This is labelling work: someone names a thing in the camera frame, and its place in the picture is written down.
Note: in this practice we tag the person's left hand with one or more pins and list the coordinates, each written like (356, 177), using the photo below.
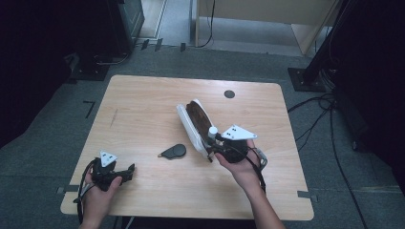
(95, 200)

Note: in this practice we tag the black round table grommet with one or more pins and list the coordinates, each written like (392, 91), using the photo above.
(229, 94)

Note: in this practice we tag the black flat stand base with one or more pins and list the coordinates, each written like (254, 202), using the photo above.
(90, 71)

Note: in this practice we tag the black stand with base plate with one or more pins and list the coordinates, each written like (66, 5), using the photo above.
(307, 79)

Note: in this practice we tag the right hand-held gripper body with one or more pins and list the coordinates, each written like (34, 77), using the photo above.
(234, 149)

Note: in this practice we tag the grey tape strip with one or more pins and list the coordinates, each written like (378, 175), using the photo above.
(306, 194)
(68, 189)

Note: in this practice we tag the black floor tape strip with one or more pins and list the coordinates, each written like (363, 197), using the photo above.
(158, 44)
(144, 44)
(182, 47)

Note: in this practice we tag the light wooden desk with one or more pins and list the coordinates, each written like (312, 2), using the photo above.
(270, 11)

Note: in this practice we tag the black cabinet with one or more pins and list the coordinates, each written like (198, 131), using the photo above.
(127, 22)

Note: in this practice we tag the small white capped bottle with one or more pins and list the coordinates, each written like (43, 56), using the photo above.
(213, 131)

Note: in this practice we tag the black teardrop-shaped tag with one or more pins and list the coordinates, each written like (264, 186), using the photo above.
(174, 152)

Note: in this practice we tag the person's right hand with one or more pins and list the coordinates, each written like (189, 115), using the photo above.
(245, 173)

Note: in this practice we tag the white pencil case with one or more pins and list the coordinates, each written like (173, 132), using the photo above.
(191, 127)

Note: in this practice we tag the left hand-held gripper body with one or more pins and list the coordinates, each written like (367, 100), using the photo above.
(105, 175)

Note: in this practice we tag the dark curtain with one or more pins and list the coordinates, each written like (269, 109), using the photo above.
(28, 63)
(379, 79)

